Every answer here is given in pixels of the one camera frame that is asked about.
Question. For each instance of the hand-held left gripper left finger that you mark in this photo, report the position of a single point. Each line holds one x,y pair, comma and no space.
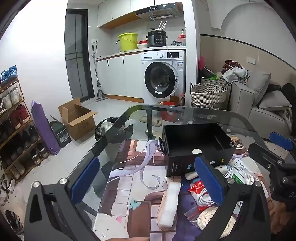
85,182

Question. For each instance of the open brown cardboard box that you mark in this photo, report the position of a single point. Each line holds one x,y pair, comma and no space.
78,120

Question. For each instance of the pile of clothes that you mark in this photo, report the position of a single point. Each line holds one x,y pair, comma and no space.
234,70

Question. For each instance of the white folded towel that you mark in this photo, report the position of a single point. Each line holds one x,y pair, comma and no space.
168,206

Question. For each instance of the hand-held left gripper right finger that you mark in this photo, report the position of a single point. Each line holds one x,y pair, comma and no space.
209,182

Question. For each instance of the green plastic bag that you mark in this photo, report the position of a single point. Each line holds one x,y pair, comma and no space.
216,76

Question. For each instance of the beige wall switch plate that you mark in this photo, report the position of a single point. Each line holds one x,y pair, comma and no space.
251,60

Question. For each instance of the beige slipper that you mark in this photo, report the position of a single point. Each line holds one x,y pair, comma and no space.
155,122
144,119

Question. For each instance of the woven laundry basket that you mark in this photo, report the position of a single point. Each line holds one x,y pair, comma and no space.
208,96

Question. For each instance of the white router with antennas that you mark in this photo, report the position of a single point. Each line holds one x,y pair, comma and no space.
159,28

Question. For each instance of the red and clear plastic bag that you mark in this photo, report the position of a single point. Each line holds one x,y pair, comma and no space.
196,187

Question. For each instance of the white base cabinets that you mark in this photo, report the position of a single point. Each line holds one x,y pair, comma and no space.
118,76

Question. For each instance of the rows of shoes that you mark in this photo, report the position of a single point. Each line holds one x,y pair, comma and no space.
17,115

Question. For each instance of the white sneaker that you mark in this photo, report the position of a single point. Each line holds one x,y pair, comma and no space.
3,197

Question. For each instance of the dark glass door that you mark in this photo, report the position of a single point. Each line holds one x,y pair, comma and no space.
76,55

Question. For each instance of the grey crumpled cloth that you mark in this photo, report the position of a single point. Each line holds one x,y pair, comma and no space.
177,43

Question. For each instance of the grey fabric sofa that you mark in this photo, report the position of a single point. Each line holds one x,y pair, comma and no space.
245,102

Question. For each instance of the white front-load washing machine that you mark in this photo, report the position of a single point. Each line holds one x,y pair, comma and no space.
161,76

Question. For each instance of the white wall cabinets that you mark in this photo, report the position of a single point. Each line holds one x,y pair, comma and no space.
120,11

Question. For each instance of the pink fabric item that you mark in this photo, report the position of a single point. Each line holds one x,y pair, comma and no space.
202,63

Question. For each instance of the small brown cardboard box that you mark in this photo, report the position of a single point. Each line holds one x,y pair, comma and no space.
178,99

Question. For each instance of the green and white packet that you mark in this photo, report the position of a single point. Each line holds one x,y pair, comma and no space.
235,172

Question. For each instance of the printed cartoon desk mat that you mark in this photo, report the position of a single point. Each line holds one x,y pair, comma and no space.
129,176

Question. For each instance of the trash bin with black bag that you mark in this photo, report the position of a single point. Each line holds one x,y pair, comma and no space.
108,129

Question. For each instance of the large grey cushion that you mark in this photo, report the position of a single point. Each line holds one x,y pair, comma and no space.
261,85

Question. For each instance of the yellow-green plastic bucket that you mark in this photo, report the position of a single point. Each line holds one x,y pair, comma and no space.
127,42

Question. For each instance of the red box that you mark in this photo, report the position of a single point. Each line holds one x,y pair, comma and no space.
168,112

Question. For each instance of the black garment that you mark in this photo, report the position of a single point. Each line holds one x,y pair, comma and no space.
288,91

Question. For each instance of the dark green printed carton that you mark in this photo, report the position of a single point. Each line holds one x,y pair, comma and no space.
60,133

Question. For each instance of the white bowl with red lid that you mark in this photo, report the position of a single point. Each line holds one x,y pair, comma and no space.
142,44

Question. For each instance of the black cardboard box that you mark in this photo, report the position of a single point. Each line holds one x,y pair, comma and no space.
185,143

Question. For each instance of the grey flat mop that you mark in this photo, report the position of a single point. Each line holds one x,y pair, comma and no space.
98,85

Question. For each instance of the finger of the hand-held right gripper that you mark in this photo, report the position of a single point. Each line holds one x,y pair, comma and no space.
281,140
261,151

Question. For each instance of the purple rolled yoga mat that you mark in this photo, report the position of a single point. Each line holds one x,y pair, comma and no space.
45,129

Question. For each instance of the black electric pressure cooker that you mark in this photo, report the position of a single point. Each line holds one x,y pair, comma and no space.
157,39

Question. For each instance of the flat grey cushion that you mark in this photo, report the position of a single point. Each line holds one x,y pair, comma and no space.
275,100

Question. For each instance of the black bag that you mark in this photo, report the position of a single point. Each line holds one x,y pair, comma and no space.
207,73

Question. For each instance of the person's right hand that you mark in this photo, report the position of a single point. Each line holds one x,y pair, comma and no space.
282,220

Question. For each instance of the silver range hood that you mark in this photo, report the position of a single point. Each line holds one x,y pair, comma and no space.
159,12

